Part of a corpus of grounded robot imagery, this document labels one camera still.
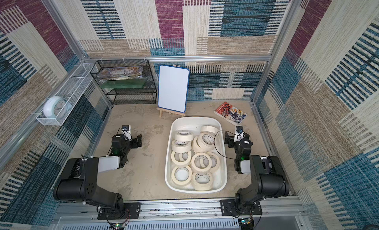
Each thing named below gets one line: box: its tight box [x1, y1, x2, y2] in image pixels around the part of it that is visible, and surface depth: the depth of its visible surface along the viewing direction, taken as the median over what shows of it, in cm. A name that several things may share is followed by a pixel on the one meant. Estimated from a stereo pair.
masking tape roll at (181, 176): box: [171, 165, 193, 187], surface depth 85 cm
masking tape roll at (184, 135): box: [174, 129, 194, 142], surface depth 91 cm
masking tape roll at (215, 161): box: [207, 151, 221, 173], surface depth 88 cm
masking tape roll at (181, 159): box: [170, 151, 192, 167], surface depth 86 cm
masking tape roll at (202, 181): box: [190, 171, 214, 192], surface depth 79 cm
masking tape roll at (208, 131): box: [199, 125, 220, 138], surface depth 94 cm
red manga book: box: [214, 101, 248, 126], surface depth 114 cm
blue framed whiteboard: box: [157, 64, 190, 114], surface depth 101 cm
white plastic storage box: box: [164, 116, 228, 194], surface depth 86 cm
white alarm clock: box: [42, 95, 73, 120], surface depth 64 cm
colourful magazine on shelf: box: [96, 65, 144, 81], surface depth 82 cm
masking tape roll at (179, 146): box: [171, 139, 192, 154], surface depth 86 cm
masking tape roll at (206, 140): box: [197, 131, 215, 151], surface depth 94 cm
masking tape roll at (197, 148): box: [191, 135, 205, 154], surface depth 90 cm
